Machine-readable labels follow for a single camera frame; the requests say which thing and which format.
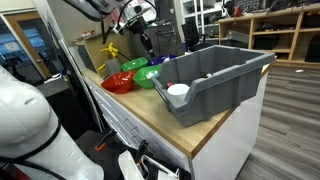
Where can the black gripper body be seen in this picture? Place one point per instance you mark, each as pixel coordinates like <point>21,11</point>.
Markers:
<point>138,26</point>

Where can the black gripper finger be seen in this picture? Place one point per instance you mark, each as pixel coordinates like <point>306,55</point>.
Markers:
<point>152,48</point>
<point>146,41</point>

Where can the green bowl holding dolls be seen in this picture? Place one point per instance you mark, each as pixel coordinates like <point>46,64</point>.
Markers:
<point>145,78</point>

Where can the grey plastic storage bin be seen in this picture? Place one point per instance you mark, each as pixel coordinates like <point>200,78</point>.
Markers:
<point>216,93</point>

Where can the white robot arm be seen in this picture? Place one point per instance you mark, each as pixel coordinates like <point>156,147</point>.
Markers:
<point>26,116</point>

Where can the blue plastic bowl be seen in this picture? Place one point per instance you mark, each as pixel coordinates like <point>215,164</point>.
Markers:
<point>161,59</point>

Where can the empty green plastic bowl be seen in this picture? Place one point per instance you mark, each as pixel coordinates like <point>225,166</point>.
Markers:
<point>133,64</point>

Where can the red plastic bowl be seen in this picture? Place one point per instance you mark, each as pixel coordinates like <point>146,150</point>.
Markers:
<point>118,83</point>

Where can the grey fabric basket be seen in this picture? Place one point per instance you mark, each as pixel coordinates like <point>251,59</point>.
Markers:
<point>165,40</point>

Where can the silver metal cup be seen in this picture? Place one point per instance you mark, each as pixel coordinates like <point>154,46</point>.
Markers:
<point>113,66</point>

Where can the black office chair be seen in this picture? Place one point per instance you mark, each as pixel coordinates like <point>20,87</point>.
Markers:
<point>191,35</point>

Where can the wooden box with black panel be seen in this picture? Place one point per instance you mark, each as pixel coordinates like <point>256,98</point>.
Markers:
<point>96,50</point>

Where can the white ceramic mug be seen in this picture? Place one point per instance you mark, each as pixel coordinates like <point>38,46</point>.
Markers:
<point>178,91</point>

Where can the white animal doll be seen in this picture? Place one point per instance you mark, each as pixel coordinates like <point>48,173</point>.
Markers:
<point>208,75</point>

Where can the grey bin on shelf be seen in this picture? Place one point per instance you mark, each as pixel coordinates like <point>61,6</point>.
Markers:
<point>237,37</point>

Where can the red object on shelf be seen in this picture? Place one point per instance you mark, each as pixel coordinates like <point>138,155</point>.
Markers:
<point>238,11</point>

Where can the wooden framed glass door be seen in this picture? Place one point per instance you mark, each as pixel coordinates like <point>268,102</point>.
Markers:
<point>28,43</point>

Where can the white drawer cabinet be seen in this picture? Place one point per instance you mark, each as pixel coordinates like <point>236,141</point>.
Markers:
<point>226,146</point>

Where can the wooden shelf unit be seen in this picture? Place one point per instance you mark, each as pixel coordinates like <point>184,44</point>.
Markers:
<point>293,33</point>

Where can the white paper scrap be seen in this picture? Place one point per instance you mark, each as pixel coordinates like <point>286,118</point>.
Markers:
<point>299,70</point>

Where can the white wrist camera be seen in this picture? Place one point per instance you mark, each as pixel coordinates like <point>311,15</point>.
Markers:
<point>119,28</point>

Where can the white shelving frame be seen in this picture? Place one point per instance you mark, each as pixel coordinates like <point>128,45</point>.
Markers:
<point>200,13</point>

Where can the white plastic bracket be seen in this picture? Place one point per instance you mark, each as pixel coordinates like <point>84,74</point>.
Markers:
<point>128,166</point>

